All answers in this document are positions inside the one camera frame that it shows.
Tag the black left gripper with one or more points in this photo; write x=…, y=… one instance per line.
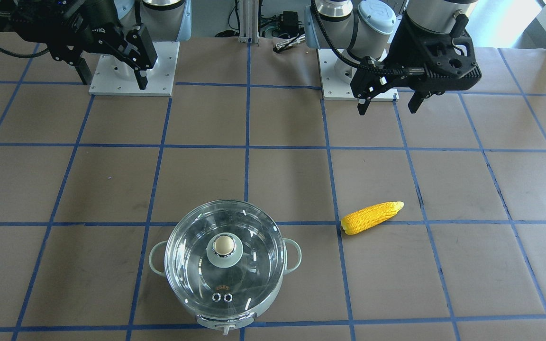
x=402, y=51

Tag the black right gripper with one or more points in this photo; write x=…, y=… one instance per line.
x=85, y=24

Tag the black power adapter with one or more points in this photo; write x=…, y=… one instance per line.
x=289, y=23

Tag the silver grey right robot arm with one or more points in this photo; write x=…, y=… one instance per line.
x=168, y=23

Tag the aluminium frame post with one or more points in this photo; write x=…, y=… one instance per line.
x=249, y=21

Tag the glass pot lid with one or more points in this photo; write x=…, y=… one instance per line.
x=224, y=258

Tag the yellow corn cob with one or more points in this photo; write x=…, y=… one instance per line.
x=365, y=218

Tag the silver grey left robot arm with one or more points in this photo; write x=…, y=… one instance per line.
x=368, y=29

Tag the pale green steel pot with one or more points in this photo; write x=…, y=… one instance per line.
x=159, y=265

